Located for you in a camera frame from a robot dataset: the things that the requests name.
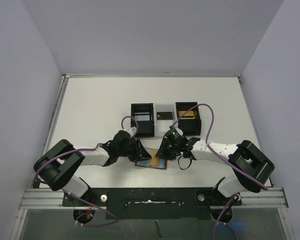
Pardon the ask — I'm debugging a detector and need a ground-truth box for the gold card in tray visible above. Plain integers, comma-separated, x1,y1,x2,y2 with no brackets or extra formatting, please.
178,109,198,120

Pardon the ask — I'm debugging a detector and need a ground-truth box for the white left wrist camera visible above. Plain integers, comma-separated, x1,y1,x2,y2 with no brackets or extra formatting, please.
124,126,137,138

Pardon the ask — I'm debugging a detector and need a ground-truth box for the black white card sorting tray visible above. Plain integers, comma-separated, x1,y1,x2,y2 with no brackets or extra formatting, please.
130,102,202,138

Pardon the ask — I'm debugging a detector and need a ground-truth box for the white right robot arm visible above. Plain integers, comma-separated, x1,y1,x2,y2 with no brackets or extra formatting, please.
155,128,275,205

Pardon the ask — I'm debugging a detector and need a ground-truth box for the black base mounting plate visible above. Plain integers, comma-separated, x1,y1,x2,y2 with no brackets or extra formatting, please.
62,186,242,221

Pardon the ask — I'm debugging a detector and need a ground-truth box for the black card in tray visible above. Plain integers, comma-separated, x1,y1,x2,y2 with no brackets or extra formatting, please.
156,111,173,120

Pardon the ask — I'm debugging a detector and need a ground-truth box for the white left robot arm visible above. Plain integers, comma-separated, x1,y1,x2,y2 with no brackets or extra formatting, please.
33,127,152,206

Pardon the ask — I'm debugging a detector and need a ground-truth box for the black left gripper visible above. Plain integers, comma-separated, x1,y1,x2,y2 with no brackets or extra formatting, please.
117,138,151,162

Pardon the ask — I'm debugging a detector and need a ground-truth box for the aluminium frame rail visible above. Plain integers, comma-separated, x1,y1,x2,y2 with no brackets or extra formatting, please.
235,187,289,208

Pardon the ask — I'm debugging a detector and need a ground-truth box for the brown leather card holder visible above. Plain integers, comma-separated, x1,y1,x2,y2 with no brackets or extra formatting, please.
134,148,168,170

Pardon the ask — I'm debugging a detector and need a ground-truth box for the silver card in tray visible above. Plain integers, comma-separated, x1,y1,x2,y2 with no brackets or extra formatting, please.
133,113,151,121

